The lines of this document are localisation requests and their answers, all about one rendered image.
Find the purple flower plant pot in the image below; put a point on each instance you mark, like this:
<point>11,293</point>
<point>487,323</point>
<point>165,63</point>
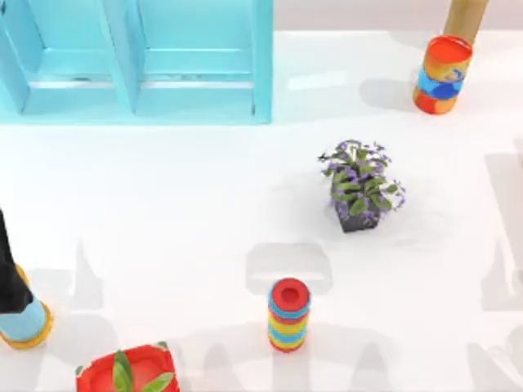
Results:
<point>359,192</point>

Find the stack of coloured rings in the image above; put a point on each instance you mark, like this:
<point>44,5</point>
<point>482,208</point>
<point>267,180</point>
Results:
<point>288,318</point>

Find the light blue rack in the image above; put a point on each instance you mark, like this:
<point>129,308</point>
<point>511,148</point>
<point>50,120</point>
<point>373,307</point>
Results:
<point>196,61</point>

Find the red plant pot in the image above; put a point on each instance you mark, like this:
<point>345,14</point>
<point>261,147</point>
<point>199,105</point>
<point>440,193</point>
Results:
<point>135,371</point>

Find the orange and blue can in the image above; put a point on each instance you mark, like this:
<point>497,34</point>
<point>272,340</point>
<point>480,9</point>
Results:
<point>443,77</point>

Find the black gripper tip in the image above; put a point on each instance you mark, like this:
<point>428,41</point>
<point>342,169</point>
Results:
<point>10,277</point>

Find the light blue and orange cup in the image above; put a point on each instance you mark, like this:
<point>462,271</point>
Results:
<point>24,322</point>

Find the tan cardboard tube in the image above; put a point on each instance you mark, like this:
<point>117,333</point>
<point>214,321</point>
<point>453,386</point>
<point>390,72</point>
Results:
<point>466,20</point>

